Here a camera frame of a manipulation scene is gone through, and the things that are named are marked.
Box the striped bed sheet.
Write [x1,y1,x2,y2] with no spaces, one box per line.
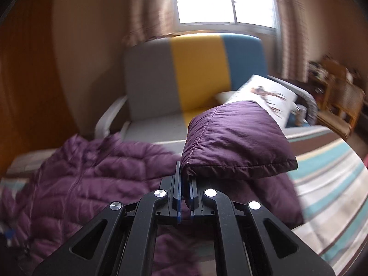
[1,126,367,275]

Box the grey yellow blue headboard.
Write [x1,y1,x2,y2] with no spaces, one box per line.
[124,33,267,124]

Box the wooden wardrobe panel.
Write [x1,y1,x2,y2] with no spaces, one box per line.
[1,0,78,175]

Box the window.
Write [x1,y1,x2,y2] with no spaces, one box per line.
[176,0,276,29]

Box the grey bed side rail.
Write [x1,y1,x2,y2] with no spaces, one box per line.
[268,75,318,125]

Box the white printed pillow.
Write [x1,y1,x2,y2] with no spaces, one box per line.
[215,75,298,128]

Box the wicker wooden chair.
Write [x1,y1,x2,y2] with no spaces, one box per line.
[317,78,365,141]

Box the purple quilted down jacket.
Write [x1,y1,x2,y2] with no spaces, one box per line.
[1,101,304,275]

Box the pink checked curtain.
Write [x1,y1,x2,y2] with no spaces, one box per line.
[124,0,174,47]

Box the cluttered wooden side table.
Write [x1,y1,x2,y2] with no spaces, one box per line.
[308,54,361,110]

